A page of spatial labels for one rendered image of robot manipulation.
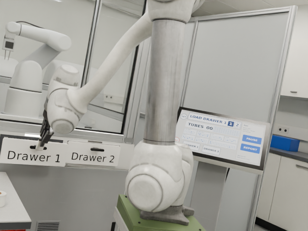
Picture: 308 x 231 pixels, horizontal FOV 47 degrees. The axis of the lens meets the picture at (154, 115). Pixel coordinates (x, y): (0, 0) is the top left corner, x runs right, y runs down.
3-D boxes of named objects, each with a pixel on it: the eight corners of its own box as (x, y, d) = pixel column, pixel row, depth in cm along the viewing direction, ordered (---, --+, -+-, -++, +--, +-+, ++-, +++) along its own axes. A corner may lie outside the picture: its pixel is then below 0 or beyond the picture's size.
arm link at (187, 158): (188, 198, 137) (202, 144, 135) (178, 212, 120) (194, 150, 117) (149, 186, 141) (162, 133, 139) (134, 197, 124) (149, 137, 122)
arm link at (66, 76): (45, 87, 143) (43, 108, 133) (56, 56, 134) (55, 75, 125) (71, 94, 147) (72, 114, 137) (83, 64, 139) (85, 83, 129)
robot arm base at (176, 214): (199, 227, 126) (203, 212, 126) (140, 218, 121) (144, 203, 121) (184, 207, 144) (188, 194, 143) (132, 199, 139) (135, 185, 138)
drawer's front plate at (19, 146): (64, 167, 168) (68, 144, 167) (-1, 162, 153) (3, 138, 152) (63, 166, 169) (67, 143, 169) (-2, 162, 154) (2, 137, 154)
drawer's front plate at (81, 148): (117, 166, 191) (121, 146, 190) (65, 163, 176) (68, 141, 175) (116, 165, 192) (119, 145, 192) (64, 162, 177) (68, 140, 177)
